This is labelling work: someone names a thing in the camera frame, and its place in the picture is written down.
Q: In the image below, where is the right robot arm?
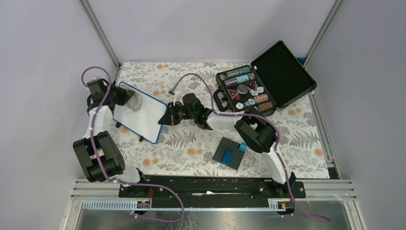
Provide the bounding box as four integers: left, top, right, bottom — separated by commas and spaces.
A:
158, 93, 296, 197

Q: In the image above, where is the blue framed whiteboard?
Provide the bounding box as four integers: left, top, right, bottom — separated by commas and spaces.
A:
113, 81, 167, 144

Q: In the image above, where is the light blue lego brick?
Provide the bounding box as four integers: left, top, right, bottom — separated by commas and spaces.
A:
239, 142, 248, 152

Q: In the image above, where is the grey mesh sponge eraser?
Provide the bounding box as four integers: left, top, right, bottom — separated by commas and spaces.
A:
126, 93, 142, 111

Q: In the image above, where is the black poker chip case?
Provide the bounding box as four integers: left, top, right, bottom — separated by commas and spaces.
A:
213, 41, 317, 115

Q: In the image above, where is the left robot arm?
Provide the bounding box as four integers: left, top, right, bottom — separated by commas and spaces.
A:
73, 79, 142, 182

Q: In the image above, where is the dark blue lego brick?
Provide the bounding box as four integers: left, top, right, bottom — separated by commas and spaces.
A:
221, 150, 234, 166

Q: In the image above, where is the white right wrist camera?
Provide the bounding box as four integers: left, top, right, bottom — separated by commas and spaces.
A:
173, 93, 183, 105

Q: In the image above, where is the floral table mat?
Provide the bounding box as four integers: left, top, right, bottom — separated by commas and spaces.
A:
111, 62, 330, 179

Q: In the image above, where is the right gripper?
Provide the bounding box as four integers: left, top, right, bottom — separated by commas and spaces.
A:
158, 102, 196, 127

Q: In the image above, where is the dark grey lego baseplate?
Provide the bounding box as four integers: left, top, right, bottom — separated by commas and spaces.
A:
212, 138, 248, 171

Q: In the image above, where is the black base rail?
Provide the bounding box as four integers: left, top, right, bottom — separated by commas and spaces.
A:
119, 175, 306, 208

